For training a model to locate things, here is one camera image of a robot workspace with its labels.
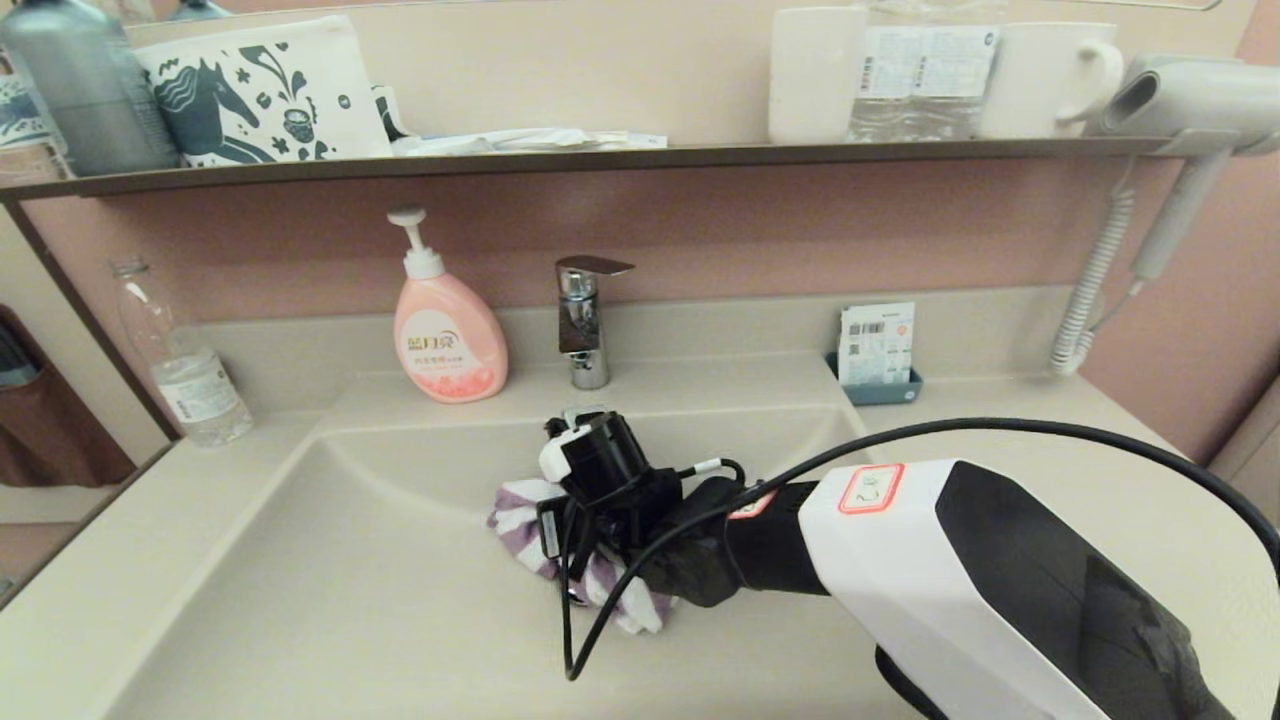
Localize clear bottle with white label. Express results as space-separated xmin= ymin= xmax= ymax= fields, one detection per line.
xmin=917 ymin=0 xmax=1002 ymax=142
xmin=847 ymin=0 xmax=924 ymax=143

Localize grey blue cloth item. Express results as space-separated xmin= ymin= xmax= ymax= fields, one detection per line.
xmin=0 ymin=325 xmax=41 ymax=393

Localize short white banded black cable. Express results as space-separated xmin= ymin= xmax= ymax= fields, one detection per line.
xmin=678 ymin=457 xmax=747 ymax=493

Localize grey metal bottle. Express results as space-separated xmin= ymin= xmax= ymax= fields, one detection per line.
xmin=0 ymin=0 xmax=182 ymax=180

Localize flat white plastic packet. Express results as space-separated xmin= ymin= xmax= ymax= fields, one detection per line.
xmin=390 ymin=127 xmax=669 ymax=158

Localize purple white striped towel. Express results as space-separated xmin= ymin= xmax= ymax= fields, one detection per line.
xmin=487 ymin=478 xmax=674 ymax=636

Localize white horse print pouch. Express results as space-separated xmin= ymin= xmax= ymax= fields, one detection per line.
xmin=135 ymin=16 xmax=393 ymax=169

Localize white handleless cup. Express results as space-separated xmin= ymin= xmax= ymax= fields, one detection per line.
xmin=767 ymin=7 xmax=867 ymax=146

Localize white printed sachets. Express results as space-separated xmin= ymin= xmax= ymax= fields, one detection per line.
xmin=838 ymin=302 xmax=917 ymax=387

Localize pink soap pump bottle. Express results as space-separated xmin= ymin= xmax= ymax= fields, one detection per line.
xmin=387 ymin=207 xmax=510 ymax=404

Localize white hair dryer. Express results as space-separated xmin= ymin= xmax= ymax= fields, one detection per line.
xmin=1095 ymin=55 xmax=1280 ymax=282

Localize small blue tray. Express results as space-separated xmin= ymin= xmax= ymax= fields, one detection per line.
xmin=825 ymin=350 xmax=924 ymax=406

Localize chrome faucet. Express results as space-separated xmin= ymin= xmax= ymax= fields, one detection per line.
xmin=554 ymin=255 xmax=636 ymax=391

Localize blue patterned pouch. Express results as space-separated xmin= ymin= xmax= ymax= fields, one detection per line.
xmin=0 ymin=77 xmax=49 ymax=151

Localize beige wash basin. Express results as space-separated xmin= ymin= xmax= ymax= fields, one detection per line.
xmin=100 ymin=402 xmax=1003 ymax=720

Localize thick long black cable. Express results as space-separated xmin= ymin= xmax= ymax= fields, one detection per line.
xmin=560 ymin=417 xmax=1280 ymax=683

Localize tall clear plastic water bottle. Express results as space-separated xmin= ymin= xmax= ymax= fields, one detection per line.
xmin=110 ymin=260 xmax=254 ymax=448

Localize white coiled dryer cord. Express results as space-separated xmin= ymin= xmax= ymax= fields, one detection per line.
xmin=1047 ymin=160 xmax=1147 ymax=379

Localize white handled mug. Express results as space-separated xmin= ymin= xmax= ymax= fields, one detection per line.
xmin=977 ymin=23 xmax=1125 ymax=141

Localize brown wall shelf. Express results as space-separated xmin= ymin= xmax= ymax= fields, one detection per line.
xmin=0 ymin=135 xmax=1171 ymax=207

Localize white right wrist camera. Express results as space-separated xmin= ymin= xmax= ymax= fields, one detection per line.
xmin=539 ymin=418 xmax=593 ymax=483

